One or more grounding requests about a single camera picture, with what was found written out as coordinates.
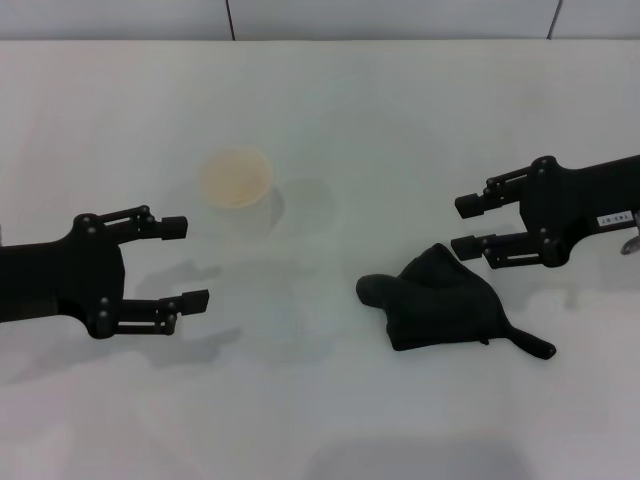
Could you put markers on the white paper cup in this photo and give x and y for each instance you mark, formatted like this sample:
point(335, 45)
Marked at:
point(235, 175)

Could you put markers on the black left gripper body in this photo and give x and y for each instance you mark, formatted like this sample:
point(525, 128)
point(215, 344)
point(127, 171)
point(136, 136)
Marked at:
point(60, 280)

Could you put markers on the dark blue rag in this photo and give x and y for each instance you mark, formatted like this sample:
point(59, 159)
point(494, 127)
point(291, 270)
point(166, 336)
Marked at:
point(440, 300)

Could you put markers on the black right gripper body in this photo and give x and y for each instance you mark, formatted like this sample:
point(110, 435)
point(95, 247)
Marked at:
point(575, 200)

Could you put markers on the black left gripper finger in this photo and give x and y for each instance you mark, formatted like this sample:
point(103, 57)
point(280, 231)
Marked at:
point(195, 302)
point(175, 227)

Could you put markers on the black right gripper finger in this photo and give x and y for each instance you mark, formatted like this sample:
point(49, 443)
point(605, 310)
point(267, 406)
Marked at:
point(467, 247)
point(470, 206)

